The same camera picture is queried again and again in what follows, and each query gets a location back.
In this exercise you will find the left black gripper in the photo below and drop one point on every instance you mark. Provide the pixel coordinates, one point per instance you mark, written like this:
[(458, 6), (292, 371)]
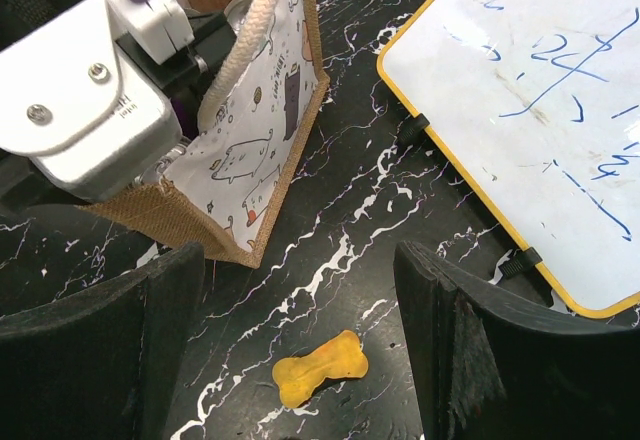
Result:
[(185, 76)]

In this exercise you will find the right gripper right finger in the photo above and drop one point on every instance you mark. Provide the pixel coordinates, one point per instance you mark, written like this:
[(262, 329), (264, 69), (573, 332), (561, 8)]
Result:
[(489, 364)]

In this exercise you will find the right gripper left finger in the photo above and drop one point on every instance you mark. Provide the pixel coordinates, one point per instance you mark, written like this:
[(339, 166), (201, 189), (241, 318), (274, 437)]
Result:
[(102, 363)]

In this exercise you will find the red cola can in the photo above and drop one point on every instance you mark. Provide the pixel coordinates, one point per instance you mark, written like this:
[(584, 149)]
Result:
[(235, 13)]

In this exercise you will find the purple soda can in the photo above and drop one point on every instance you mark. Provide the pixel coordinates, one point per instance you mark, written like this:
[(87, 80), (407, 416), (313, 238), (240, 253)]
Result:
[(186, 118)]

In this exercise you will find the orange dog bone toy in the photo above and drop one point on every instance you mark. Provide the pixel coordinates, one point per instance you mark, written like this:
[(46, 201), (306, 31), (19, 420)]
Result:
[(297, 378)]

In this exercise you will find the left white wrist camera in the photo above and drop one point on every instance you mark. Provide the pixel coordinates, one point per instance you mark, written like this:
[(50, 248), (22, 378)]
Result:
[(76, 105)]

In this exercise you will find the small whiteboard orange frame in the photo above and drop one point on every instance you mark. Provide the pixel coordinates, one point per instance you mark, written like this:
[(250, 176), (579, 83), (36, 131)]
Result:
[(536, 104)]

